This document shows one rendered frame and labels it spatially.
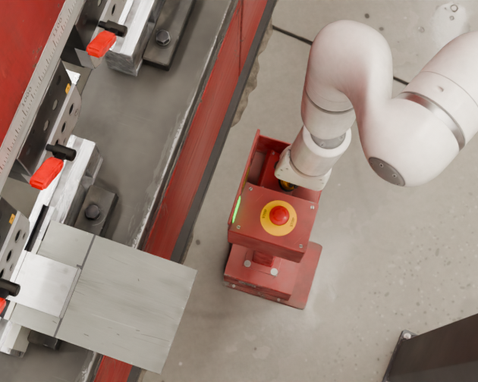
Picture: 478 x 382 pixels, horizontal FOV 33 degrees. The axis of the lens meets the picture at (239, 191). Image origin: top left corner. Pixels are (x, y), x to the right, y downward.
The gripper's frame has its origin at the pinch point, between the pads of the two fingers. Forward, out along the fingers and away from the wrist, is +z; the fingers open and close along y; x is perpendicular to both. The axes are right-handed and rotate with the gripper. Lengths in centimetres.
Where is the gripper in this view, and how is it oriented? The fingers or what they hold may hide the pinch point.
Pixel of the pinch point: (296, 178)
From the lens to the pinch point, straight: 166.1
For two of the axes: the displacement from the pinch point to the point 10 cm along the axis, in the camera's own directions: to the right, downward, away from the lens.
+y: 9.5, 3.1, 0.2
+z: -1.0, 2.3, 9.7
